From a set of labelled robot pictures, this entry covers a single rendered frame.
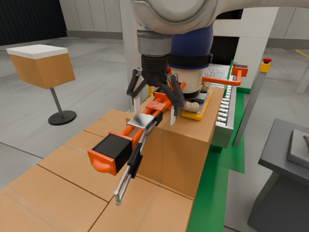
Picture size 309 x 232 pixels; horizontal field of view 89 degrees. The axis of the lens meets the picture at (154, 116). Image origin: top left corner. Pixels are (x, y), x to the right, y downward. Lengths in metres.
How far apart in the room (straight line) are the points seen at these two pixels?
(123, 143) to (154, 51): 0.24
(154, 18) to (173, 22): 0.03
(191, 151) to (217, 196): 1.00
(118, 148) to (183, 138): 0.37
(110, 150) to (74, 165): 0.82
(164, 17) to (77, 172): 1.04
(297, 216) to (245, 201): 0.47
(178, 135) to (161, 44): 0.40
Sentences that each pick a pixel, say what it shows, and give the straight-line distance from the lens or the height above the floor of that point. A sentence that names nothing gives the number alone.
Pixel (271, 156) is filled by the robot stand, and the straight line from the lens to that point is 1.04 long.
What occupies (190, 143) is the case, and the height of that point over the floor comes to 0.91.
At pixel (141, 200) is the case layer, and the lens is 0.95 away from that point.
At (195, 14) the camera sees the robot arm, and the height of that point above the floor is 1.37.
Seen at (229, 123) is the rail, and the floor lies 0.59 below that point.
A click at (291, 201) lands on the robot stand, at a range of 1.32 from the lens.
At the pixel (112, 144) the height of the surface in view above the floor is 1.11.
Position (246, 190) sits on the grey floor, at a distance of 1.83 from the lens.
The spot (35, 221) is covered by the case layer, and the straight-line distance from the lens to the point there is 1.07.
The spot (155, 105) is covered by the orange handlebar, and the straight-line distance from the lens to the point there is 0.57.
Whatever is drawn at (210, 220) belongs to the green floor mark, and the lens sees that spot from 1.56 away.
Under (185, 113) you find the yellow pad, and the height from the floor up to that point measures 0.97.
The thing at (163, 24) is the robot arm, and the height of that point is 1.36.
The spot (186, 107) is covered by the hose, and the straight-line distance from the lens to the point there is 0.72.
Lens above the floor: 1.37
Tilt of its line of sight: 33 degrees down
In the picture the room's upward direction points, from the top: straight up
